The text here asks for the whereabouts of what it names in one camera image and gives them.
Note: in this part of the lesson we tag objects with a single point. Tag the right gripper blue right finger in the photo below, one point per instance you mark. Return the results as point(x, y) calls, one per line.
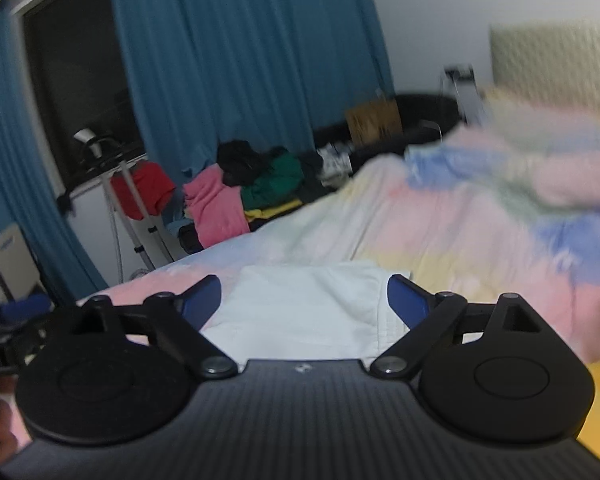
point(431, 318)

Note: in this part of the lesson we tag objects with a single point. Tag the white sweatpants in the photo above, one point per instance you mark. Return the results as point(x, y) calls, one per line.
point(306, 313)

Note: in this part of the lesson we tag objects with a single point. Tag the beige headboard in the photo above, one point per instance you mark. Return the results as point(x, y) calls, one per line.
point(550, 63)

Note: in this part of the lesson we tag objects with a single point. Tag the red garment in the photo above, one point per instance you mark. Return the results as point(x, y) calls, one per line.
point(152, 183)

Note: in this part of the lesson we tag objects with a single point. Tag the brown paper bag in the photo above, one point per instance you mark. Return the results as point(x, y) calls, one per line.
point(374, 121)

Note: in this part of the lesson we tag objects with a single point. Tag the beige black chair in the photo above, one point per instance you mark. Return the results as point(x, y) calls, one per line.
point(19, 273)

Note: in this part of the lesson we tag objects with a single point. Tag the pink garment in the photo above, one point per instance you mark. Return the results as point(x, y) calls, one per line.
point(215, 208)

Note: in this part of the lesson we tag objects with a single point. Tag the black armchair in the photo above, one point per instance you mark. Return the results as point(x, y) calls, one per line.
point(426, 118)

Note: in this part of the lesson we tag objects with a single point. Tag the right blue curtain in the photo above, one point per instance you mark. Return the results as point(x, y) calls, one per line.
point(269, 72)

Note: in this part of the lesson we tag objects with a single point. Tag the blue curtain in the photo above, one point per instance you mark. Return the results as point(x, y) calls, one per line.
point(26, 195)
point(269, 72)

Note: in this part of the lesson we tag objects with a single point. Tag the pastel bed sheet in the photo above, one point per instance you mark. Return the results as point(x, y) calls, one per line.
point(511, 205)

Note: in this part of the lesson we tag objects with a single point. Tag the left blue curtain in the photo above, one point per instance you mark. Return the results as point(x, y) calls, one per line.
point(26, 195)

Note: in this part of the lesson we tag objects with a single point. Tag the green garment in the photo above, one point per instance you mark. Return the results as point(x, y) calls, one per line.
point(276, 184)

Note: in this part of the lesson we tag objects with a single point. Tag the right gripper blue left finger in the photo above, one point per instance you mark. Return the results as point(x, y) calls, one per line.
point(177, 321)

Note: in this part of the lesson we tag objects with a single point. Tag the dark window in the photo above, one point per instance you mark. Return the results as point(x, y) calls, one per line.
point(78, 80)

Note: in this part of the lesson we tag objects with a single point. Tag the black garment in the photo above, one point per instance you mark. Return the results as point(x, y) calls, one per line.
point(241, 165)

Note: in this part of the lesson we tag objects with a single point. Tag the wall power socket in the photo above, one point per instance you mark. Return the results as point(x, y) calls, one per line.
point(460, 74)

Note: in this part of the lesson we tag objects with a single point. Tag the person left hand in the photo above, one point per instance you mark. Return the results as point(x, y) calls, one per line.
point(13, 434)

